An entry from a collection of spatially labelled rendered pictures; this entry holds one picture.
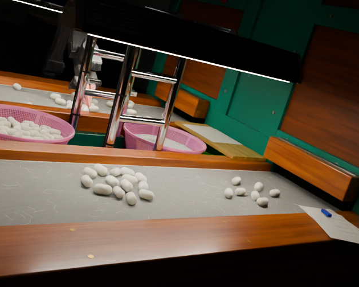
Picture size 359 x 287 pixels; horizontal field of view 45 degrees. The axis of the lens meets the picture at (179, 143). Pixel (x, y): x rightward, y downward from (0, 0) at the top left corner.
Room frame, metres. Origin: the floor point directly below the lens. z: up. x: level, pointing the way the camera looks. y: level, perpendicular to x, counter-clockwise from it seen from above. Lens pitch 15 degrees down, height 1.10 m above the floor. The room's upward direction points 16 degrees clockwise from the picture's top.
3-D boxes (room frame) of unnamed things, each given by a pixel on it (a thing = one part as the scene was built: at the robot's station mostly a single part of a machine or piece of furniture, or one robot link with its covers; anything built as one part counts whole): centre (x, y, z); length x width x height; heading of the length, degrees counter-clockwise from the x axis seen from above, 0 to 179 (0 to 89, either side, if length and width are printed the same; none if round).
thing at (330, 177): (1.20, -0.37, 0.83); 0.30 x 0.06 x 0.07; 38
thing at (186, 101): (1.74, 0.05, 0.83); 0.30 x 0.06 x 0.07; 38
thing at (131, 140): (1.30, 0.05, 0.72); 0.27 x 0.27 x 0.10
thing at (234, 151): (1.44, -0.12, 0.77); 0.33 x 0.15 x 0.01; 38
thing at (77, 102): (1.35, 0.31, 0.90); 0.20 x 0.19 x 0.45; 128
